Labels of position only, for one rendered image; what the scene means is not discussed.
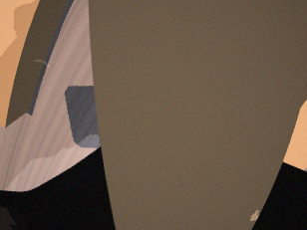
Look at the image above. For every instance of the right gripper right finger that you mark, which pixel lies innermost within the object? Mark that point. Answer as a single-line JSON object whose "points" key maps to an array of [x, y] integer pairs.
{"points": [[286, 205]]}

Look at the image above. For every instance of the light orange rectangular block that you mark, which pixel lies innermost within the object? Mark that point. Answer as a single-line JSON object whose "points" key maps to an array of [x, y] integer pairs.
{"points": [[27, 28], [296, 154]]}

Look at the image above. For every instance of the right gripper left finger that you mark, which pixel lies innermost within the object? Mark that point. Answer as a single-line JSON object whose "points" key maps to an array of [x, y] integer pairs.
{"points": [[76, 199]]}

